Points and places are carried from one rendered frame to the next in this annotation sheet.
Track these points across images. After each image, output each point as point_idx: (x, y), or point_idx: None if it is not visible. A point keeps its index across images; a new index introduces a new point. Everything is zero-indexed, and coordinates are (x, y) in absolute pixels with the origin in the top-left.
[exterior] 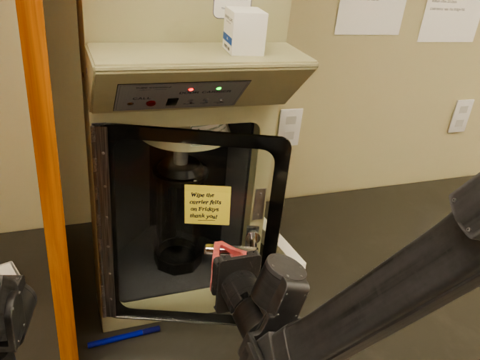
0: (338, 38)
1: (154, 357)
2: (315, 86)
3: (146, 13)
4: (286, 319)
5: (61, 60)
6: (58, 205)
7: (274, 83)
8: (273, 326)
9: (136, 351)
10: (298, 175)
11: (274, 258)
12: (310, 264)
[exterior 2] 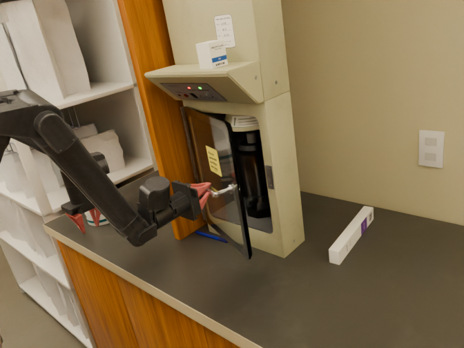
0: None
1: (208, 250)
2: (458, 111)
3: (192, 48)
4: (143, 208)
5: None
6: (155, 140)
7: (222, 85)
8: (140, 209)
9: (207, 244)
10: (449, 200)
11: (159, 178)
12: (359, 262)
